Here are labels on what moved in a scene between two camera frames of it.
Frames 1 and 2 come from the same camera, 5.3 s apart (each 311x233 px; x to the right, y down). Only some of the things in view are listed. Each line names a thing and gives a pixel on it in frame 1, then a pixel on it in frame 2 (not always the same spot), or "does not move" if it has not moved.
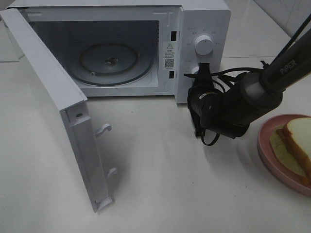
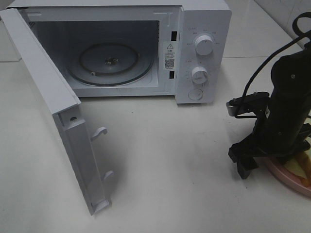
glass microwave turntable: [111, 64] does not move
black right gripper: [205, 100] to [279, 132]
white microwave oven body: [132, 48] does not move
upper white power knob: [203, 44] does not move
